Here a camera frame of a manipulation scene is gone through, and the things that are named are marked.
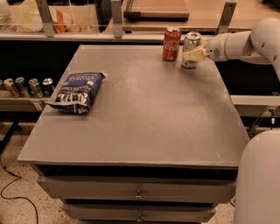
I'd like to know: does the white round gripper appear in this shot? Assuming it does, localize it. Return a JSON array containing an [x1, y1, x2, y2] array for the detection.
[[183, 33, 229, 61]]

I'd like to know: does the white green 7up can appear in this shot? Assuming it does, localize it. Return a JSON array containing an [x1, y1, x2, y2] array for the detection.
[[182, 31, 201, 68]]

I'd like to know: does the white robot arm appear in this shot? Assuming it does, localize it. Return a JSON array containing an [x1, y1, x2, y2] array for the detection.
[[182, 17, 280, 224]]

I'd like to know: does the red coke can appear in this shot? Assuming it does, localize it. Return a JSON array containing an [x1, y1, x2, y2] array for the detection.
[[162, 27, 181, 61]]

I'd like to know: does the dark blue can on shelf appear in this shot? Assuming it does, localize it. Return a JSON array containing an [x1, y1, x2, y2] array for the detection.
[[42, 78, 54, 96]]

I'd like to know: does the silver green can on shelf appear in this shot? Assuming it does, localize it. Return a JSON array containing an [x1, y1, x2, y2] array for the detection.
[[29, 78, 43, 98]]

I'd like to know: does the blue grey can on shelf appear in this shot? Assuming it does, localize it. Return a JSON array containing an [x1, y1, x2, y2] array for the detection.
[[15, 77, 31, 97]]

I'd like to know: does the orange can on shelf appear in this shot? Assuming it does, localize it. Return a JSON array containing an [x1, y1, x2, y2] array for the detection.
[[3, 78, 20, 97]]

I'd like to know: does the wooden board on counter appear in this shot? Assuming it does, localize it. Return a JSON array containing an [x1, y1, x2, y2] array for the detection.
[[123, 0, 190, 21]]

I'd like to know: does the grey drawer cabinet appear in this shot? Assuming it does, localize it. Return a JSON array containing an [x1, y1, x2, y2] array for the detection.
[[18, 45, 249, 224]]

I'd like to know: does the blue potato chip bag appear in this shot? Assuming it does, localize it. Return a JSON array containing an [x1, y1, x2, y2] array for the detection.
[[46, 73, 107, 115]]

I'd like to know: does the orange white bag behind glass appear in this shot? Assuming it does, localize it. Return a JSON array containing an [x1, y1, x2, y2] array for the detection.
[[49, 8, 81, 33]]

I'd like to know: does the lower drawer with knob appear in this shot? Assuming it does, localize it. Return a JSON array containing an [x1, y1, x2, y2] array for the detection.
[[63, 204, 215, 223]]

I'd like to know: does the drawer with knob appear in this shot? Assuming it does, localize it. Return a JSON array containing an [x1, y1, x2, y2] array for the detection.
[[63, 204, 215, 223], [38, 176, 235, 204]]

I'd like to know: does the upper drawer with knob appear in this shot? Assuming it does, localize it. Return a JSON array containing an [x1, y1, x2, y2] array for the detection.
[[38, 176, 235, 204]]

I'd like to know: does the low grey shelf left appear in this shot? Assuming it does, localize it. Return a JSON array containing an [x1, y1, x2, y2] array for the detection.
[[0, 90, 47, 112]]

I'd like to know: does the grey metal bracket right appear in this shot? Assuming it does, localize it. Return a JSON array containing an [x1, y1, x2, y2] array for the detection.
[[215, 0, 237, 35]]

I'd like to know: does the grey metal bracket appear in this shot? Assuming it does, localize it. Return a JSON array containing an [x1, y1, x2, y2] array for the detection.
[[111, 0, 123, 39], [215, 0, 237, 35], [35, 0, 56, 38]]

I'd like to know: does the grey metal bracket middle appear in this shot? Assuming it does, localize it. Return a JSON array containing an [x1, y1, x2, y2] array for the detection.
[[111, 0, 123, 39]]

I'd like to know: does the grey metal bracket left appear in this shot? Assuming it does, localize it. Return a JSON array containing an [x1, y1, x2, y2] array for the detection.
[[35, 0, 56, 38]]

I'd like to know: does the black cable left floor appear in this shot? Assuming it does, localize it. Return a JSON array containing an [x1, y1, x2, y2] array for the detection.
[[0, 151, 39, 224]]

